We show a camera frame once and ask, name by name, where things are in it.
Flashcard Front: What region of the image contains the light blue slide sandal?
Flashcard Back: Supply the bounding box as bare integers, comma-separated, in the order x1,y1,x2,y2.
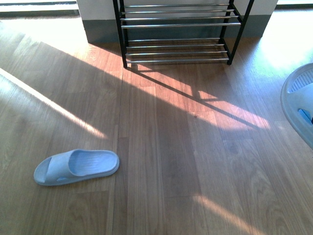
34,149,120,186
280,63,313,147

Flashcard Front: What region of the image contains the black metal shoe rack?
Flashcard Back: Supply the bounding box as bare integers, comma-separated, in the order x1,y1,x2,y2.
113,0,254,68

